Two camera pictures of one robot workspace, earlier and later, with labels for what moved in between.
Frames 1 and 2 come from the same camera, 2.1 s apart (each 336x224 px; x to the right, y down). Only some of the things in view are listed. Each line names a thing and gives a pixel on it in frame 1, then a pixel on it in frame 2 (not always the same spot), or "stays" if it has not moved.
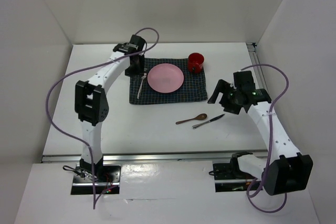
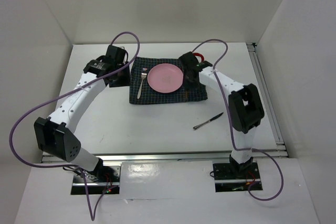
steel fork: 143,77 stays
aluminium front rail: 143,157 stays
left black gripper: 139,70 → 126,80
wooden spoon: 200,116 → 186,95
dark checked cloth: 193,87 stays
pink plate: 165,77 stays
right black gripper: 223,86 → 188,84
